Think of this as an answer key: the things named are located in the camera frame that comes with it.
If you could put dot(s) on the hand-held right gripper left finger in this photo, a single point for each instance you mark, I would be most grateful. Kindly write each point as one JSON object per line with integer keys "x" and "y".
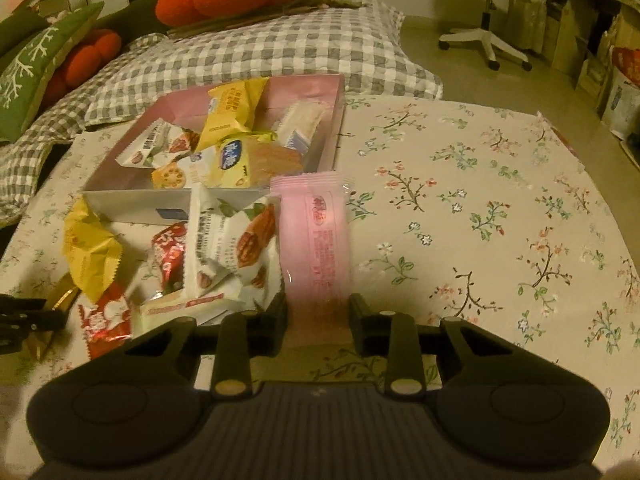
{"x": 277, "y": 320}

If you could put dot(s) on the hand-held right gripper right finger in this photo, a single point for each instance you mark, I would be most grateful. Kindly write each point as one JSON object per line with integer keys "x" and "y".
{"x": 359, "y": 322}

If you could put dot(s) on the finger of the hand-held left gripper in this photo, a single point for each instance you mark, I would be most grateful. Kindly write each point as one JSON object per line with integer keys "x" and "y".
{"x": 30, "y": 322}
{"x": 22, "y": 304}

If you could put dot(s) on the gold snack packet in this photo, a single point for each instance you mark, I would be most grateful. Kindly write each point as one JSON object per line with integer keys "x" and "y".
{"x": 62, "y": 296}

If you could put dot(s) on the white walnut snack packet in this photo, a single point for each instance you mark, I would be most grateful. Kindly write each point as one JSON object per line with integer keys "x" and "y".
{"x": 155, "y": 145}
{"x": 210, "y": 275}
{"x": 245, "y": 245}

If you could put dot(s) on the pink snack packet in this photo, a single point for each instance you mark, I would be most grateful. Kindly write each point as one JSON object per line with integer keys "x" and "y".
{"x": 312, "y": 240}

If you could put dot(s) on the white grey-print snack packet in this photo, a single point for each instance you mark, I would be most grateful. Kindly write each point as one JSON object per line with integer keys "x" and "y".
{"x": 185, "y": 306}

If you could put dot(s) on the red and white round-label packet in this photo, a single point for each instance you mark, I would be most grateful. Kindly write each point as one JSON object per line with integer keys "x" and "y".
{"x": 170, "y": 255}

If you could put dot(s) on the pink box with silver sides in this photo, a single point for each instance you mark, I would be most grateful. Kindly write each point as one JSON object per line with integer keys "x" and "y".
{"x": 125, "y": 205}

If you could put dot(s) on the clear orange cake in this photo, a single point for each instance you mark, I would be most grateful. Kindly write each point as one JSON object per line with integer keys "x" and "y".
{"x": 275, "y": 160}

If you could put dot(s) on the clear white wafer bar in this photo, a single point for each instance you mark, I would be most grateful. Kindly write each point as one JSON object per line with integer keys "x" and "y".
{"x": 300, "y": 120}

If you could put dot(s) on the floral tablecloth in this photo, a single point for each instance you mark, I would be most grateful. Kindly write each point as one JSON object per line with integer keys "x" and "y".
{"x": 475, "y": 260}

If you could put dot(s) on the grey checked blanket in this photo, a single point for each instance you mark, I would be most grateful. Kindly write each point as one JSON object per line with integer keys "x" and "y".
{"x": 30, "y": 160}

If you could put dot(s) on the green snowflake pillow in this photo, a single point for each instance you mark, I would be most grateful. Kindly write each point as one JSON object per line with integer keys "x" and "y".
{"x": 30, "y": 80}

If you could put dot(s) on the small orange pumpkin cushion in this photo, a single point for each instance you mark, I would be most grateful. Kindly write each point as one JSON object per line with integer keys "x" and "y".
{"x": 87, "y": 57}

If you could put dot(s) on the dark green pillow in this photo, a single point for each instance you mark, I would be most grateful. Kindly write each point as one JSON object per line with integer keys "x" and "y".
{"x": 15, "y": 30}

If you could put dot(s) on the grey checked pillow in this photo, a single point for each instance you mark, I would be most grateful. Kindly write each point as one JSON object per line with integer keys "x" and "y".
{"x": 325, "y": 50}

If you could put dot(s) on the pink plush toy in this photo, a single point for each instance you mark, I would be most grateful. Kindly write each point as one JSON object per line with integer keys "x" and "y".
{"x": 57, "y": 16}

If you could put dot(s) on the dark green sofa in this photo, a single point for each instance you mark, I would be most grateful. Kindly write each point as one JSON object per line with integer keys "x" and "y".
{"x": 132, "y": 20}

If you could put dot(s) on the white office chair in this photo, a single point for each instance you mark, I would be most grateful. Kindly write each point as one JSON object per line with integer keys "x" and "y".
{"x": 487, "y": 35}

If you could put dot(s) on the white bag with red print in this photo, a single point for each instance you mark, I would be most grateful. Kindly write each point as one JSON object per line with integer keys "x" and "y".
{"x": 622, "y": 100}

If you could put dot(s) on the brown cardboard box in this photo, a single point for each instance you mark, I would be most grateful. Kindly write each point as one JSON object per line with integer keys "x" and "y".
{"x": 567, "y": 35}

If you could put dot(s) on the beige curtain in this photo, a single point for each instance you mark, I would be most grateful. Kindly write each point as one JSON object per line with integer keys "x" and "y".
{"x": 532, "y": 10}

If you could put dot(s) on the wooden desk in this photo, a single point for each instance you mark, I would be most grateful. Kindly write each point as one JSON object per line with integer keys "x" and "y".
{"x": 600, "y": 2}

